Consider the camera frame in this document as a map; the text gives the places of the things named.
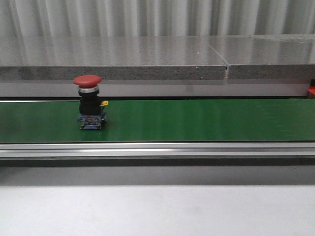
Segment green conveyor belt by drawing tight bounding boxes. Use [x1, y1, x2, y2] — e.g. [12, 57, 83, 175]
[0, 98, 315, 143]

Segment aluminium conveyor side rail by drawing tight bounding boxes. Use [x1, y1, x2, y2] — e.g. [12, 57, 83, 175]
[0, 142, 315, 161]

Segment white panel under slabs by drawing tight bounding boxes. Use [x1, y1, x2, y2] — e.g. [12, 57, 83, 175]
[0, 79, 311, 100]

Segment red plastic tray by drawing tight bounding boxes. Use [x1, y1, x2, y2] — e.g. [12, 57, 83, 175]
[308, 86, 315, 99]

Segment grey speckled stone slab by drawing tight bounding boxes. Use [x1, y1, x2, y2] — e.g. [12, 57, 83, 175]
[0, 36, 226, 81]

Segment white pleated curtain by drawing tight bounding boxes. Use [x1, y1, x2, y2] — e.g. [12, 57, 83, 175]
[0, 0, 315, 37]

